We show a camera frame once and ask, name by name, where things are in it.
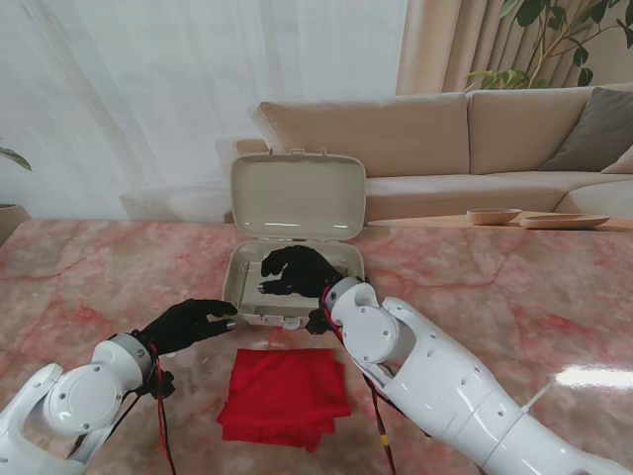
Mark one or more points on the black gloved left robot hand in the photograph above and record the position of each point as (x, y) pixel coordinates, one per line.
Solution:
(188, 326)

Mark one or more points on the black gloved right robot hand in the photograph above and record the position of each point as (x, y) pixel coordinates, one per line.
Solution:
(301, 272)

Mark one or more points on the beige translucent suitcase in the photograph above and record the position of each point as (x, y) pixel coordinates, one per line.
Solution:
(297, 198)

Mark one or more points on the red shirt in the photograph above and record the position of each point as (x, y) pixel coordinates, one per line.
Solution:
(287, 396)

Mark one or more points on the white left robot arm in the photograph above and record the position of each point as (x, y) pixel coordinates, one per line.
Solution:
(64, 401)

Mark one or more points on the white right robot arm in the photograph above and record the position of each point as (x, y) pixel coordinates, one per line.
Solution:
(445, 381)

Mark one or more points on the light wooden coffee table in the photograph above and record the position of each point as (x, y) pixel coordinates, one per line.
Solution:
(420, 222)

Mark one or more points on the beige corner sofa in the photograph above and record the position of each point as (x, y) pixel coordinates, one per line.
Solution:
(420, 138)

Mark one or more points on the wooden bowl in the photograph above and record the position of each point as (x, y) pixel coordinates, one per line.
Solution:
(492, 217)

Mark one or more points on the beige plant pot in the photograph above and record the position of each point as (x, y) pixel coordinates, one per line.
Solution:
(12, 220)

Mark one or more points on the white sheer curtain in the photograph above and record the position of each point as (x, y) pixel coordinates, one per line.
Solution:
(173, 99)

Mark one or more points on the green plant with long leaf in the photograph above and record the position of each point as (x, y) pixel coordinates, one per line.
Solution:
(17, 158)

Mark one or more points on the flat wooden tray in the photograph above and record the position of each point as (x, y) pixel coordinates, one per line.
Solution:
(554, 221)

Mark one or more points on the beige pleated curtain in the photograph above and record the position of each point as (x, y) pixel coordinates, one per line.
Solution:
(445, 44)

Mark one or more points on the grey sofa cushion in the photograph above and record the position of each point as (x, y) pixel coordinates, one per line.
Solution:
(598, 128)

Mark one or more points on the beige sofa cushion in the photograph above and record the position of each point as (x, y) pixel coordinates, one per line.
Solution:
(623, 165)

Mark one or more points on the tall green leafy plant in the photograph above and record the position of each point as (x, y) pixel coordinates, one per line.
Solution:
(529, 10)

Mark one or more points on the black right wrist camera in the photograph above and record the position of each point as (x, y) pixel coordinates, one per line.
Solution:
(317, 321)

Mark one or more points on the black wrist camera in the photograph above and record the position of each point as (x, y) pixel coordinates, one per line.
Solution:
(317, 321)
(160, 383)

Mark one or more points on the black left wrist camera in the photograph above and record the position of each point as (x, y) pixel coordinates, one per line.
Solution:
(160, 383)

